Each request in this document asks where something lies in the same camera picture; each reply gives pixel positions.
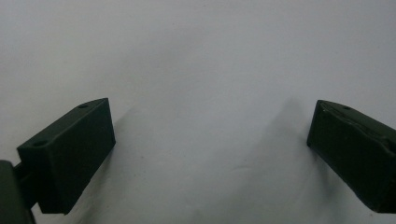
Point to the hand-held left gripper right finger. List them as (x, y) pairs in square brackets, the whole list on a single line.
[(355, 155)]

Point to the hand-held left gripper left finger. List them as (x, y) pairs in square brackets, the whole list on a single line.
[(67, 161)]

